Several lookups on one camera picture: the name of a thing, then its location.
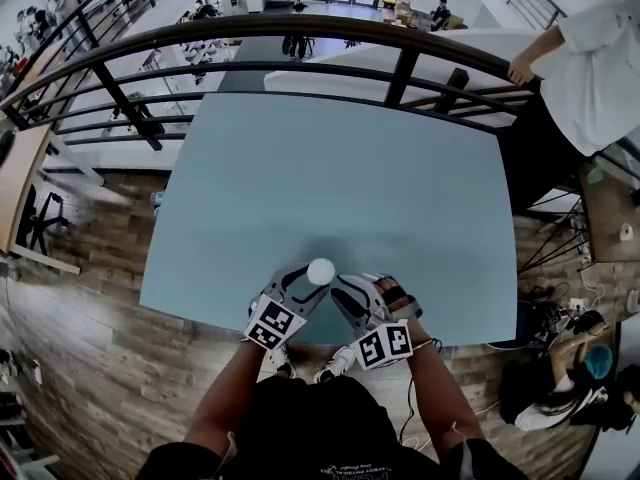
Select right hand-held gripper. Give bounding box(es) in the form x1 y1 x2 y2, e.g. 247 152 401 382
330 273 425 372

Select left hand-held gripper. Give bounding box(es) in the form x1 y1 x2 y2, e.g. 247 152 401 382
242 263 332 352

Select white round cotton swab container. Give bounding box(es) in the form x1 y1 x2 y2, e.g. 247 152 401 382
306 257 337 286

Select person's left forearm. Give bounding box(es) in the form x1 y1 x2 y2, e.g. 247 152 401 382
182 338 282 450

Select person's right forearm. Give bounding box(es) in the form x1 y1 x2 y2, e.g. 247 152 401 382
403 338 487 457

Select person's right hand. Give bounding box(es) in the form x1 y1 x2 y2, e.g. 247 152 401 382
374 275 418 318

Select person's right white shoe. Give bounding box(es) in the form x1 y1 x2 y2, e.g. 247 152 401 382
313 345 358 385

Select person's white shoe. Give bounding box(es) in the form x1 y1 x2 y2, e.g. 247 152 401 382
268 343 297 380
313 345 358 385

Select person's left white shoe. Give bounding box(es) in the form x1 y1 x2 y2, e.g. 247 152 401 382
268 343 297 380

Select person's black t-shirt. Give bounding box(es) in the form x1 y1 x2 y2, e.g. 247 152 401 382
133 375 532 480

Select black office chair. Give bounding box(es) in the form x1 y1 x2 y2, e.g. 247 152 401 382
14 182 72 258

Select black metal railing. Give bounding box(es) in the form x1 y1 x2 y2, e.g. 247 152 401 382
0 14 640 195

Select brown wooden table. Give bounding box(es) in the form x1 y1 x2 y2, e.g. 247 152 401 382
578 156 640 265

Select light wooden desk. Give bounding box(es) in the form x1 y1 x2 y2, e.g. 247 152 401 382
0 121 82 275

